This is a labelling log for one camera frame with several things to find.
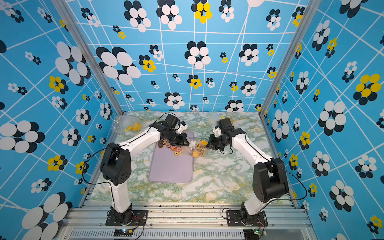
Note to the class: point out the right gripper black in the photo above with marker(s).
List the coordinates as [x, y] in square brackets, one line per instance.
[210, 144]

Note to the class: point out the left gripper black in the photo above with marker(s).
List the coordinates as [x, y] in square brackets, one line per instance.
[184, 137]

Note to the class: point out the lilac plastic tray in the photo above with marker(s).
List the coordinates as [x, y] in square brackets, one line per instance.
[168, 168]

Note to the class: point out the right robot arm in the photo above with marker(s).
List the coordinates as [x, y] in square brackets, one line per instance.
[269, 178]

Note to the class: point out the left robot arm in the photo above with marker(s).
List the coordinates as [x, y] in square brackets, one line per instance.
[116, 165]

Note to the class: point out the pile of poured cookies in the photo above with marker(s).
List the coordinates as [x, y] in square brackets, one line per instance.
[166, 144]

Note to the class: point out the right controller board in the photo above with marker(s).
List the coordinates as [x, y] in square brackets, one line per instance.
[252, 234]

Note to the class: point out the controller board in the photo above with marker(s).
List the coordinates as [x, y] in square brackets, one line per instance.
[252, 234]
[123, 233]

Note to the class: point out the left controller board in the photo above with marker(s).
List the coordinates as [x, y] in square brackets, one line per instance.
[123, 233]

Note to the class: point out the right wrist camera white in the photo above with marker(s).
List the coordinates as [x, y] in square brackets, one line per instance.
[217, 131]

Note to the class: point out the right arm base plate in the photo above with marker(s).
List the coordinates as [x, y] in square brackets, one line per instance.
[241, 218]

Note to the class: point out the aluminium front rail frame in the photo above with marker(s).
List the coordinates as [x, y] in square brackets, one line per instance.
[186, 221]

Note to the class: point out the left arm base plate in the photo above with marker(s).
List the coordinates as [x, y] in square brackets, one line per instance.
[130, 218]

